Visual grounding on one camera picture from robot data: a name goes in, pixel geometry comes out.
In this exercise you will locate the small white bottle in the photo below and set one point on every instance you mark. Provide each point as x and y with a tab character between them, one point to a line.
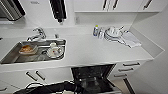
101	33

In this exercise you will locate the white three door wall cabinet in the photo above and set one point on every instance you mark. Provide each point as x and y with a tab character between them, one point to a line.
90	5

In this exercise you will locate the orange brown bowl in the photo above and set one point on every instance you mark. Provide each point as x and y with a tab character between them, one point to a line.
28	49

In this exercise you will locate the grey paper towel dispenser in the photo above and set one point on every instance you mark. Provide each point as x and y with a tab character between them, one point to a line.
11	8

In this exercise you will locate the microwave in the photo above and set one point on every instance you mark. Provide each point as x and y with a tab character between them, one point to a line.
6	87

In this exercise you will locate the white wall outlet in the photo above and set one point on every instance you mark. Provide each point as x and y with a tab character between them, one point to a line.
77	20

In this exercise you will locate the black soap dispenser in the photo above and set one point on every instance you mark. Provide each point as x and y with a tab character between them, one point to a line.
58	10

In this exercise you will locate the chrome faucet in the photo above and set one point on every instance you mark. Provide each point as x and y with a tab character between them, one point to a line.
39	33

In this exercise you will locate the pile of white dishes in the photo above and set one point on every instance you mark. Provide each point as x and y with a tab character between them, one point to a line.
113	33

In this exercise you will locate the white cup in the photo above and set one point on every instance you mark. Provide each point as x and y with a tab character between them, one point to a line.
55	50

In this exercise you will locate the stainless steel sink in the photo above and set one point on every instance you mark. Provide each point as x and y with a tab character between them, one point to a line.
10	56

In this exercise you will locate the white narrow drawer unit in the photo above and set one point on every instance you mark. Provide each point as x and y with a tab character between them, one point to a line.
133	71

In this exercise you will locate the small dark sink knob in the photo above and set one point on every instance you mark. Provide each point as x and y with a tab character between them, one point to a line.
56	35

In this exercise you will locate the stainless steel dishwasher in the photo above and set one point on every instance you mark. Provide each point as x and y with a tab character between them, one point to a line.
93	75

